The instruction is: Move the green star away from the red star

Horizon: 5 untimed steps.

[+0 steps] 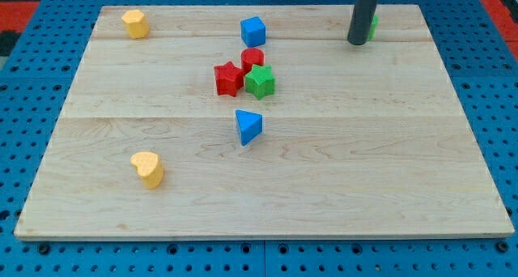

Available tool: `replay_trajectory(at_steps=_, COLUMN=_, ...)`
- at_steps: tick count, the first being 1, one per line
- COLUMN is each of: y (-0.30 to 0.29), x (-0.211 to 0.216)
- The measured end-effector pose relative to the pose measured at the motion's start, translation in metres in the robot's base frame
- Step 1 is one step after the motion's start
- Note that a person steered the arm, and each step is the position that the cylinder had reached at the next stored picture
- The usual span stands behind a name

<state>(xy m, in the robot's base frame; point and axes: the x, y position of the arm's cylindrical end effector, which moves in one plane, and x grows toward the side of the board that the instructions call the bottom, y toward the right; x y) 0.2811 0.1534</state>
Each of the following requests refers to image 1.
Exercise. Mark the green star block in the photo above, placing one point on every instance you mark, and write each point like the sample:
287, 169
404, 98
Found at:
260, 81

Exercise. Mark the red star block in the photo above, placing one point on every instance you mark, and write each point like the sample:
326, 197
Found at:
229, 79

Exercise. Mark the blue triangle block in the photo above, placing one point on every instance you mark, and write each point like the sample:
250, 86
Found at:
249, 125

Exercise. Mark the light wooden board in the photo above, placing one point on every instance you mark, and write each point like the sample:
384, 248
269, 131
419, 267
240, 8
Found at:
362, 142

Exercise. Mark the red cylinder block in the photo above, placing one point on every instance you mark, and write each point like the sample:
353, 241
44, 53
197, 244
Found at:
250, 57

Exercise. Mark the blue cube block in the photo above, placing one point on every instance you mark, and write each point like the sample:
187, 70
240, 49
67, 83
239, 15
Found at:
253, 31

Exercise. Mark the yellow heart block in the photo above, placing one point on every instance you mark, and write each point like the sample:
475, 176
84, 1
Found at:
149, 168

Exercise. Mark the green block behind rod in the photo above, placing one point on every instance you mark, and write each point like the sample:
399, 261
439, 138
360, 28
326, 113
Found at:
373, 27

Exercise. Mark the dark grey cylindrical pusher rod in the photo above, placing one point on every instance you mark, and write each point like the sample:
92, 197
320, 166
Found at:
361, 21

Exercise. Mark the yellow hexagon block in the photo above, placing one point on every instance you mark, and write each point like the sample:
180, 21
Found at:
135, 23

